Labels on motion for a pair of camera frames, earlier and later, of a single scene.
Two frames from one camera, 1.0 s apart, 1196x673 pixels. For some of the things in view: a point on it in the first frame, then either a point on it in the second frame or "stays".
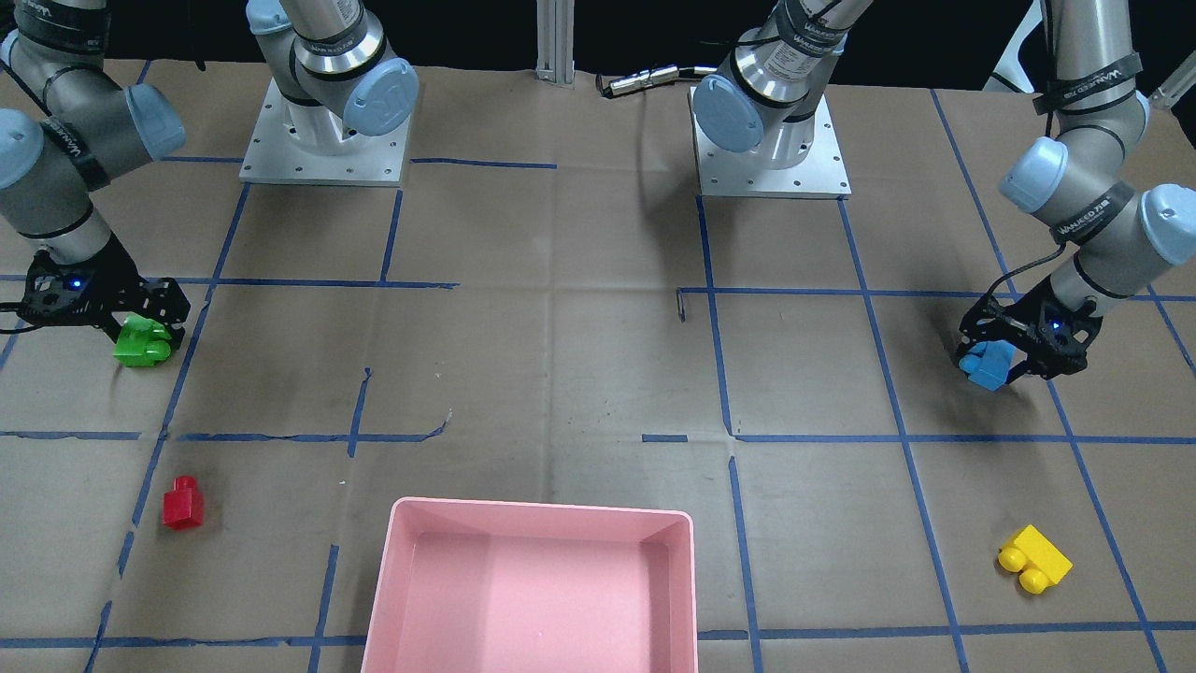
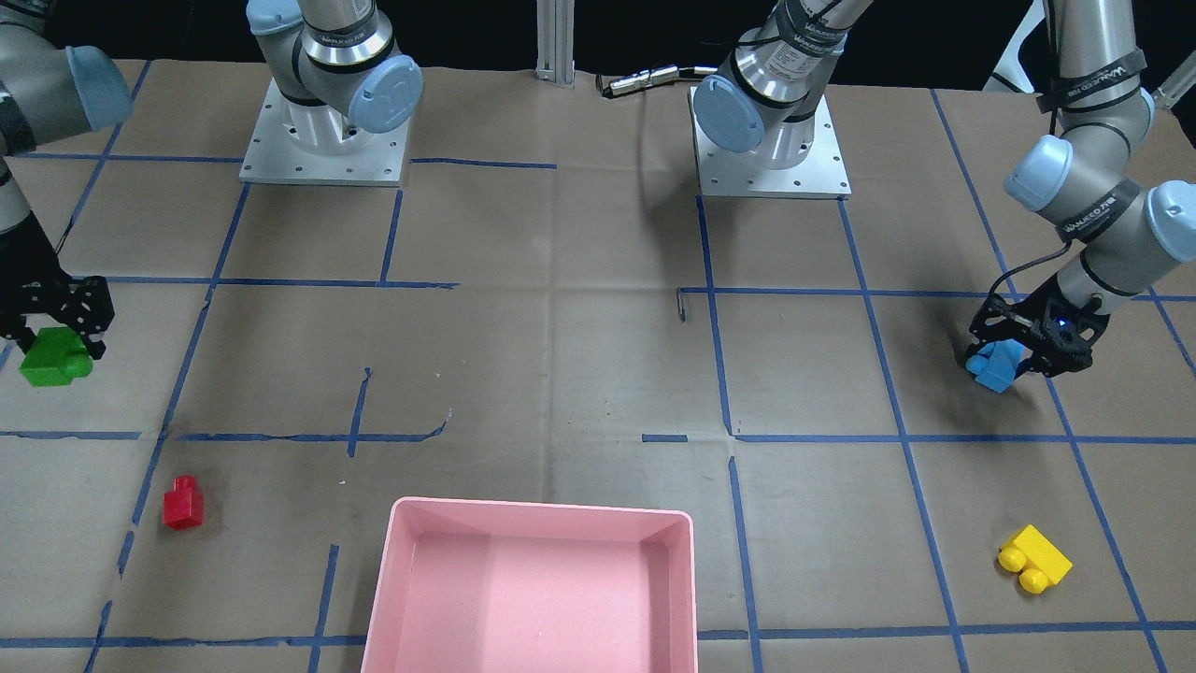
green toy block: x=142 y=342 -> x=56 y=359
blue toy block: x=987 y=364 stays
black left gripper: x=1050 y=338 stays
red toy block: x=183 y=504 stays
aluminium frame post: x=555 y=28 stays
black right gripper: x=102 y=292 -> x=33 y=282
